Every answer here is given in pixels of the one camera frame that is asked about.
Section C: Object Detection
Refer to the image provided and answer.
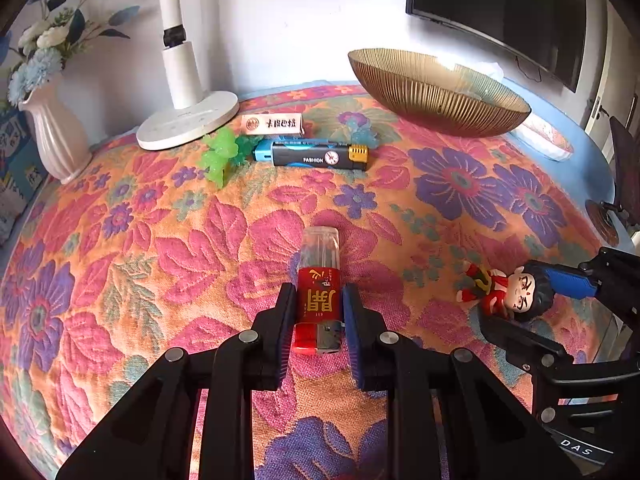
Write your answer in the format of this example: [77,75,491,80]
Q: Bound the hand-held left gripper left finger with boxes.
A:
[55,282,298,480]

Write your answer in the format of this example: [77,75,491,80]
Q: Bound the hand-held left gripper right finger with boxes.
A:
[342,282,583,480]

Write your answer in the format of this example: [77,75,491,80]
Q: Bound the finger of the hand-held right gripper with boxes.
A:
[480,307,576,372]
[542,246,640,322]

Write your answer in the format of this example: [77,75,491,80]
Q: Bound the red lighter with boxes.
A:
[292,226,346,356]

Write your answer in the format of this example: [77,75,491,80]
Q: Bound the red robed black hair figurine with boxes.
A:
[455,260,556,323]

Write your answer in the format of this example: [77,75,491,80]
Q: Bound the light blue jelly toy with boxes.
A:
[345,117,381,150]

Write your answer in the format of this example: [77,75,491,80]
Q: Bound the rose gold box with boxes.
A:
[241,112,305,138]

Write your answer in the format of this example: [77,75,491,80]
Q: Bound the gold ribbed glass bowl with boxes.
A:
[347,48,532,137]

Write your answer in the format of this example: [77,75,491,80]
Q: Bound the dark butterfly ornament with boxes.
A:
[584,115,640,249]

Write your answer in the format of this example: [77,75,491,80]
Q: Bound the floral tablecloth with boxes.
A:
[0,80,621,480]

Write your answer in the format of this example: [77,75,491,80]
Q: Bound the white patterned object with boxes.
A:
[515,112,574,162]

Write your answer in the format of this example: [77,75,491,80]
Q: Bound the black lighter with gold cap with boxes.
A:
[271,140,371,172]

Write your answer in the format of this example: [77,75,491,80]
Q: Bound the blue lighter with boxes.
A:
[252,137,346,161]

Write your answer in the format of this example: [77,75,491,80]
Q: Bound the bright green jelly toy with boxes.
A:
[202,127,241,188]

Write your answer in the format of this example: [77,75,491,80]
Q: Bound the teal green jelly toy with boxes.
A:
[235,135,266,166]

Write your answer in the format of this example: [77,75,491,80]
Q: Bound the white desk lamp base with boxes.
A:
[136,0,241,151]

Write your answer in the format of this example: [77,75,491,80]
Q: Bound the black flat screen monitor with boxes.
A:
[406,0,587,93]

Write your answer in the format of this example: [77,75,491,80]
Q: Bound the white ribbed vase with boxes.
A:
[18,80,93,185]

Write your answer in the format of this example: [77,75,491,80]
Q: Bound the blue cover book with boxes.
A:
[0,110,51,231]

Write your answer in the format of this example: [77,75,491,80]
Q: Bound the blue and white artificial flowers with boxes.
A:
[0,0,141,111]

